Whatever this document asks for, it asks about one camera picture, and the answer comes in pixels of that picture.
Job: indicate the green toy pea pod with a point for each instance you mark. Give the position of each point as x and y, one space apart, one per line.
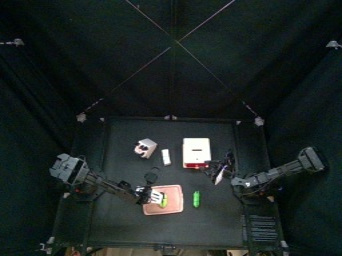
196 199

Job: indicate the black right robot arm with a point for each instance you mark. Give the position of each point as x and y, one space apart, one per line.
288 166

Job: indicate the small black object with loop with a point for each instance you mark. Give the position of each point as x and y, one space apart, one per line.
151 176

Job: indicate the small white rectangular block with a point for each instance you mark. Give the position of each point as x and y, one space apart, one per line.
165 157

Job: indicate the white cube with dark dots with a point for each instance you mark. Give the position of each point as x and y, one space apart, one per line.
145 148

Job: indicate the pink cutting board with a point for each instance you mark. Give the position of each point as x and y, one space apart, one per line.
173 200

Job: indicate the silver frame middle clamp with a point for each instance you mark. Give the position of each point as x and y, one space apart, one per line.
169 117

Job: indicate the silver table corner bracket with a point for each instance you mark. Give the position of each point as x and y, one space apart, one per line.
283 246
45 246

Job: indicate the white box with red base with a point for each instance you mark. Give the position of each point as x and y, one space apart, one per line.
196 151

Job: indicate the silver frame corner clamp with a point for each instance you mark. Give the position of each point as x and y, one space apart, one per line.
16 42
332 44
259 121
80 117

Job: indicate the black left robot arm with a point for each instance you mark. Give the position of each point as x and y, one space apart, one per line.
70 169

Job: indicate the black table edge bracket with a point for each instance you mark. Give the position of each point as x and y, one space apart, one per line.
163 247

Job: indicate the green toy starfruit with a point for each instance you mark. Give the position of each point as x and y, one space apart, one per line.
163 200

